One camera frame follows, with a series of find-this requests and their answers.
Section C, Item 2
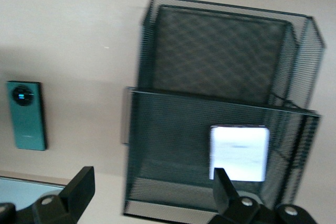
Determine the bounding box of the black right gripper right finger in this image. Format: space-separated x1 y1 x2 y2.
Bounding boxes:
209 168 318 224

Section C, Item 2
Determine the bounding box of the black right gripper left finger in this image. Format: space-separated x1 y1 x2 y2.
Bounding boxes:
0 166 96 224

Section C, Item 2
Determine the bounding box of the white Huawei phone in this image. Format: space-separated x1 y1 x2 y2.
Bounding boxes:
209 125 270 182

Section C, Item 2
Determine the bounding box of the green phone round camera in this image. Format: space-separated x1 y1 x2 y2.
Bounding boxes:
5 80 49 151

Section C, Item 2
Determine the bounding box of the silver closed laptop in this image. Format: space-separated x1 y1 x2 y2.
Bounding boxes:
0 175 68 210

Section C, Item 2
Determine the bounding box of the black wire mesh basket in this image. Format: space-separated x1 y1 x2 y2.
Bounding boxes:
119 0 328 222

